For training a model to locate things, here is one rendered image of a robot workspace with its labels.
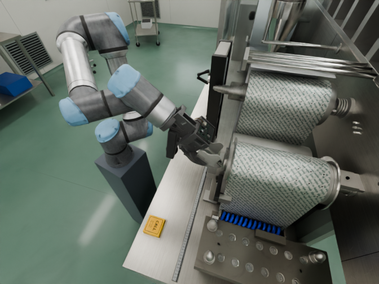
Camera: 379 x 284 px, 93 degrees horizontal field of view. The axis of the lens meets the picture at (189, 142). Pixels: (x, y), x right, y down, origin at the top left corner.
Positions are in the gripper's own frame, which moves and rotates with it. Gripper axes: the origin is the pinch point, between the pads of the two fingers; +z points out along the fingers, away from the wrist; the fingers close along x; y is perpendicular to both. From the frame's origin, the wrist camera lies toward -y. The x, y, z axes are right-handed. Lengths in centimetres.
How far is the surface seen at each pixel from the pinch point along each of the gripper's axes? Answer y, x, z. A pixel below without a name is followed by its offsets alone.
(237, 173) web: 6.1, -3.6, 3.1
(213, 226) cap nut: -11.9, -12.1, 14.7
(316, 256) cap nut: 8.2, -11.4, 38.9
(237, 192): 0.3, -4.2, 10.4
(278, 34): 21, 69, 1
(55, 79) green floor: -305, 192, -169
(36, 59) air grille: -295, 197, -207
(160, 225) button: -35.6, -13.4, 8.2
